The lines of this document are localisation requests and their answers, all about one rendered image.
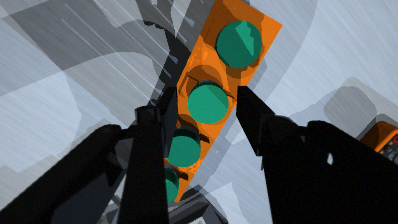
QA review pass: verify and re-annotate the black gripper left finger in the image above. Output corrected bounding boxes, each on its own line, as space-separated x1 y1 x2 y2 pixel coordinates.
0 87 178 224

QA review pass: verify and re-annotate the orange multimeter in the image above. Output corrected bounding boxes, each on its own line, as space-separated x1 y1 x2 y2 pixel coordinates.
360 121 398 164

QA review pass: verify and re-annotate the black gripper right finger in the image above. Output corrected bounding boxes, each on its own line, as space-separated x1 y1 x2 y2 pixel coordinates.
236 86 398 224

